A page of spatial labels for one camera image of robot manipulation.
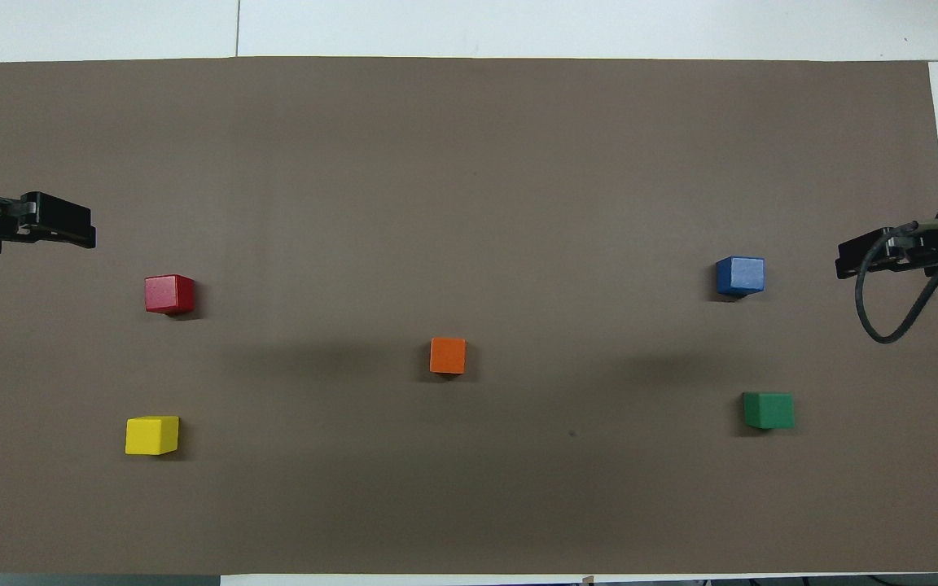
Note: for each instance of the yellow cube block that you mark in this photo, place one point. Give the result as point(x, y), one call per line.
point(151, 435)

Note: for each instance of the orange cube block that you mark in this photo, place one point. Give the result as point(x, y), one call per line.
point(448, 356)

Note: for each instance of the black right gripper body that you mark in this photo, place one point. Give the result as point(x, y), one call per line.
point(921, 248)

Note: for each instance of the green cube block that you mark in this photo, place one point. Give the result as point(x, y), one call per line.
point(769, 410)

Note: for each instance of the brown paper table mat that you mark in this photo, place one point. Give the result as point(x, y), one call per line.
point(469, 203)

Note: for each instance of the blue cube block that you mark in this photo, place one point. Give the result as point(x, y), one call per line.
point(740, 275)

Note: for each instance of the red cube block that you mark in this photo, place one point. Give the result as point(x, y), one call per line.
point(168, 293)

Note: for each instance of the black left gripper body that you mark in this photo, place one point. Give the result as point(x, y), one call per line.
point(6, 221)

